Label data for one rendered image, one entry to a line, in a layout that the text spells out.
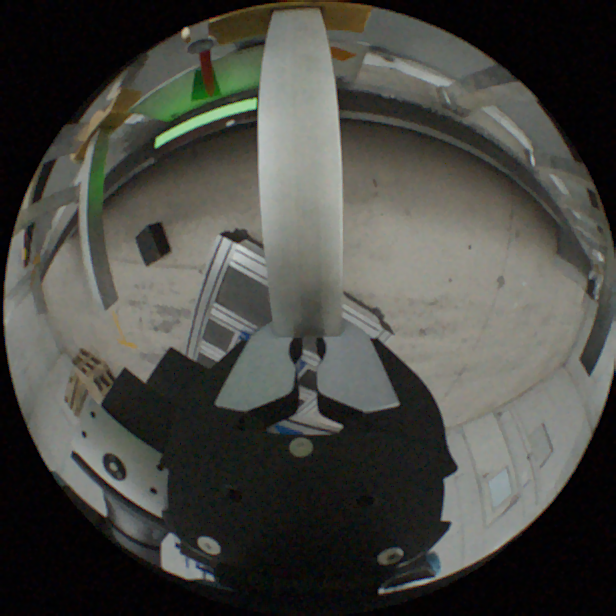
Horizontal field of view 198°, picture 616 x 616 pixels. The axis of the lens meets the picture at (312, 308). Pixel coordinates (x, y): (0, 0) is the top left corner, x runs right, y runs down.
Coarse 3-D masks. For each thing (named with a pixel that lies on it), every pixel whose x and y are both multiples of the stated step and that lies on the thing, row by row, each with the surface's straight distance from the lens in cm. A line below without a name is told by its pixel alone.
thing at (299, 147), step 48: (288, 48) 12; (288, 96) 9; (336, 96) 9; (288, 144) 8; (336, 144) 8; (288, 192) 8; (336, 192) 8; (288, 240) 8; (336, 240) 8; (288, 288) 8; (336, 288) 8; (288, 336) 9; (336, 336) 9
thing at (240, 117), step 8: (240, 112) 29; (248, 112) 28; (216, 120) 30; (224, 120) 29; (232, 120) 28; (240, 120) 28; (248, 120) 27; (200, 128) 30; (208, 128) 30; (216, 128) 29; (184, 136) 32; (192, 136) 31; (168, 144) 33; (176, 144) 32; (160, 152) 34
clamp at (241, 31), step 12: (240, 12) 20; (252, 12) 20; (264, 12) 20; (324, 12) 20; (336, 12) 20; (348, 12) 20; (360, 12) 20; (216, 24) 21; (228, 24) 21; (240, 24) 21; (252, 24) 21; (264, 24) 21; (324, 24) 21; (336, 24) 21; (348, 24) 21; (360, 24) 21; (228, 36) 22; (240, 36) 22; (252, 36) 22
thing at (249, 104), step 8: (232, 104) 30; (240, 104) 29; (248, 104) 29; (216, 112) 30; (224, 112) 30; (232, 112) 29; (192, 120) 32; (200, 120) 31; (208, 120) 30; (176, 128) 34; (184, 128) 32; (160, 136) 36; (168, 136) 34; (160, 144) 35
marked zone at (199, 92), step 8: (200, 72) 26; (200, 80) 27; (216, 80) 28; (192, 88) 28; (200, 88) 29; (216, 88) 29; (192, 96) 30; (200, 96) 30; (208, 96) 31; (216, 96) 31
